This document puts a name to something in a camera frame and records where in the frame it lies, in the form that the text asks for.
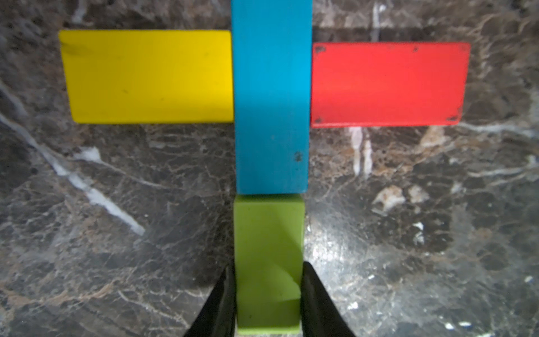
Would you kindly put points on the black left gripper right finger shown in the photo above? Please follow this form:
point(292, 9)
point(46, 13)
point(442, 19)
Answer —
point(319, 316)

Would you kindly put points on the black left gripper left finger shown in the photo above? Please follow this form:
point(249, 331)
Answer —
point(218, 315)

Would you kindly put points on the light yellow-green block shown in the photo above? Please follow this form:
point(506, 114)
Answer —
point(268, 257)

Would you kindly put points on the red-orange small block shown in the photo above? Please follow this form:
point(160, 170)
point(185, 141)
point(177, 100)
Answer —
point(361, 84)

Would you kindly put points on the yellow small block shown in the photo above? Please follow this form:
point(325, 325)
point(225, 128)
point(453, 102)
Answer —
point(148, 76)

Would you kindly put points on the cyan block group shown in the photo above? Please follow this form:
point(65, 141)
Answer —
point(272, 69)

